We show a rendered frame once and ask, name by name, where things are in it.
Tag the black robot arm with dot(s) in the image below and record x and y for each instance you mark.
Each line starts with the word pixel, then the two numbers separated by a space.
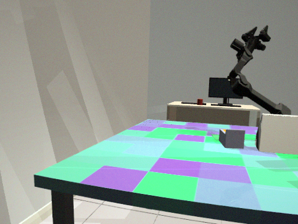
pixel 243 88

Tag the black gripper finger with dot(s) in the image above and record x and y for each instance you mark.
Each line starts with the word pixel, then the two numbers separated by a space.
pixel 264 29
pixel 251 32

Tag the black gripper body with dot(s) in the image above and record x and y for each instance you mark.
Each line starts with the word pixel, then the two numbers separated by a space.
pixel 253 41

